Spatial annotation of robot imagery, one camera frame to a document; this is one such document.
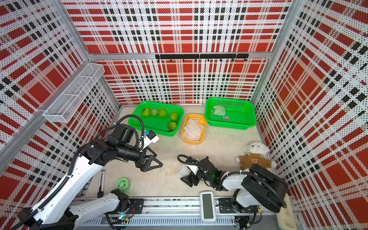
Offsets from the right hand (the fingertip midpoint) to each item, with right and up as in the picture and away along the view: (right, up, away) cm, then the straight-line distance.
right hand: (187, 173), depth 83 cm
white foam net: (+23, +39, +25) cm, 51 cm away
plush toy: (+41, +12, +1) cm, 43 cm away
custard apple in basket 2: (-20, +36, +25) cm, 48 cm away
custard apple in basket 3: (-11, +34, +24) cm, 43 cm away
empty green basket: (+35, +37, +34) cm, 61 cm away
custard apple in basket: (-33, +37, +28) cm, 57 cm away
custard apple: (-12, +27, +18) cm, 34 cm away
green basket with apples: (-20, +32, +28) cm, 47 cm away
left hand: (-12, +14, -20) cm, 27 cm away
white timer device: (+11, -12, -12) cm, 20 cm away
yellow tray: (+4, +25, +16) cm, 30 cm away
